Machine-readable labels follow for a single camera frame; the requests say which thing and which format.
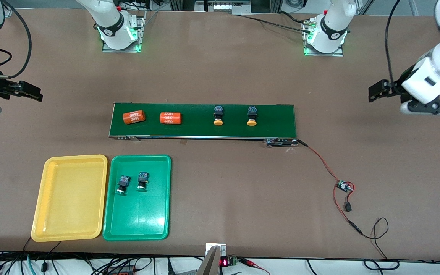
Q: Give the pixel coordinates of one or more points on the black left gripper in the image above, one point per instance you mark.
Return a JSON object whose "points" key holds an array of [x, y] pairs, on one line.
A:
{"points": [[398, 86]]}

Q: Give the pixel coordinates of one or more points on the orange cylinder battery cell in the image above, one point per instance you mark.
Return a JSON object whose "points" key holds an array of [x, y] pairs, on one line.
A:
{"points": [[134, 117], [170, 118]]}

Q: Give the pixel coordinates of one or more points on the yellow mushroom push button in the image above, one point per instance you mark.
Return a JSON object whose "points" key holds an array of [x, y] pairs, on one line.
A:
{"points": [[252, 122], [218, 122]]}

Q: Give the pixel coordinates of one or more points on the green mushroom push button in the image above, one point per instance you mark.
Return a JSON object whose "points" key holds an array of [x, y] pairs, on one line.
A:
{"points": [[142, 179], [123, 182]]}

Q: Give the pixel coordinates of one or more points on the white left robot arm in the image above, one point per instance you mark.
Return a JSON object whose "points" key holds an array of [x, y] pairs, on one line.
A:
{"points": [[330, 30]]}

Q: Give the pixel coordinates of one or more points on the aluminium corner profile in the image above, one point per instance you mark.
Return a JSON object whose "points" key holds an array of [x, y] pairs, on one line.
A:
{"points": [[9, 13]]}

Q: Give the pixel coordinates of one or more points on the small green circuit board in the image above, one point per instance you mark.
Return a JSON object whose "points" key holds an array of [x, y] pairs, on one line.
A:
{"points": [[344, 186]]}

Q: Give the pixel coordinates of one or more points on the yellow plastic tray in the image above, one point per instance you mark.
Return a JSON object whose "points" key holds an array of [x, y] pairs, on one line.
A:
{"points": [[71, 198]]}

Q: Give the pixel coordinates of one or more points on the green conveyor belt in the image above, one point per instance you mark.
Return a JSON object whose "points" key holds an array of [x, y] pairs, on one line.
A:
{"points": [[235, 130]]}

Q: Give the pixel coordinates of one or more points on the green plastic tray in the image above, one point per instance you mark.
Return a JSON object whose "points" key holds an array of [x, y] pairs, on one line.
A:
{"points": [[143, 214]]}

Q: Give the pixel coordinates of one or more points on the red clip lead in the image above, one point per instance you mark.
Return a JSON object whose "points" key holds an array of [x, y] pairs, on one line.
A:
{"points": [[248, 262]]}

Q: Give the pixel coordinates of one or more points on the red digit display module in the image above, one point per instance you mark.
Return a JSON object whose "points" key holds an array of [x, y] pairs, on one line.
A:
{"points": [[224, 262]]}

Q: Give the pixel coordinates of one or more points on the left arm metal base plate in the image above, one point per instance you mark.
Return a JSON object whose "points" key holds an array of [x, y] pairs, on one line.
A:
{"points": [[334, 54]]}

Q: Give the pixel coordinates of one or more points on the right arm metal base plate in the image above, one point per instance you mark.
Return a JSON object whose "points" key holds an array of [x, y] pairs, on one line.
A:
{"points": [[141, 42]]}

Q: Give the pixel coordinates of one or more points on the aluminium frame with white label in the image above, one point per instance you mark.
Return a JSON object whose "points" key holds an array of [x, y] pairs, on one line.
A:
{"points": [[222, 5]]}

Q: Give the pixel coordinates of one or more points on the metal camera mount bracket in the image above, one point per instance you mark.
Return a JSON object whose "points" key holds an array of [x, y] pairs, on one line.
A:
{"points": [[212, 263]]}

